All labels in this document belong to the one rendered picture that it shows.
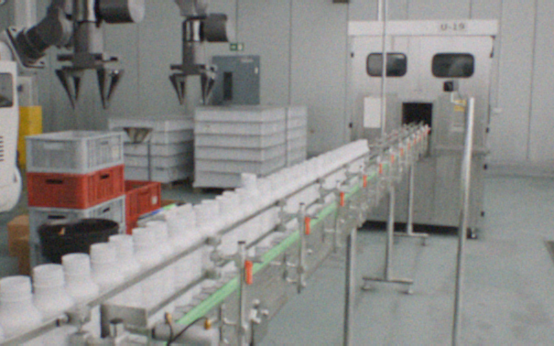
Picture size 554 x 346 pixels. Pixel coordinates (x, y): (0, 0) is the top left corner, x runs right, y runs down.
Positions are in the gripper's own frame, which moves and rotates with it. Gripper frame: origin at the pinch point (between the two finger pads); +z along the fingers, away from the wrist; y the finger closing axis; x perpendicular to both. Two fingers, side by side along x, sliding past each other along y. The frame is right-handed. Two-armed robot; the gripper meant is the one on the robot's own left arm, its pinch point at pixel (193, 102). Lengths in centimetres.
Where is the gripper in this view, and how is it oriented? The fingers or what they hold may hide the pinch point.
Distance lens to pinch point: 158.6
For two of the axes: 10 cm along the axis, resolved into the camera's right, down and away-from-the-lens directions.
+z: -0.1, 9.9, 1.3
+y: -9.5, -0.5, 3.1
